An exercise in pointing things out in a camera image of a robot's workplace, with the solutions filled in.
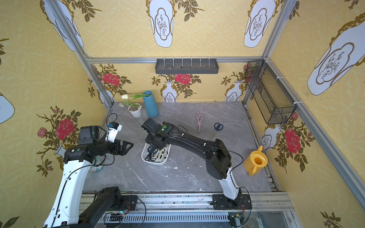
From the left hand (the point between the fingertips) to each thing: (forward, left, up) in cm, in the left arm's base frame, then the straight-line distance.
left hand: (123, 143), depth 74 cm
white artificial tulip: (+31, +5, +5) cm, 31 cm away
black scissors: (+5, -10, -18) cm, 22 cm away
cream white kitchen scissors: (+1, -17, -17) cm, 24 cm away
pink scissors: (+32, -45, -19) cm, 58 cm away
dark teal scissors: (+22, -57, -19) cm, 64 cm away
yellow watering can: (-8, -71, -10) cm, 72 cm away
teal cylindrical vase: (+33, -9, -5) cm, 34 cm away
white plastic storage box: (+2, -7, -16) cm, 18 cm away
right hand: (0, -10, -5) cm, 11 cm away
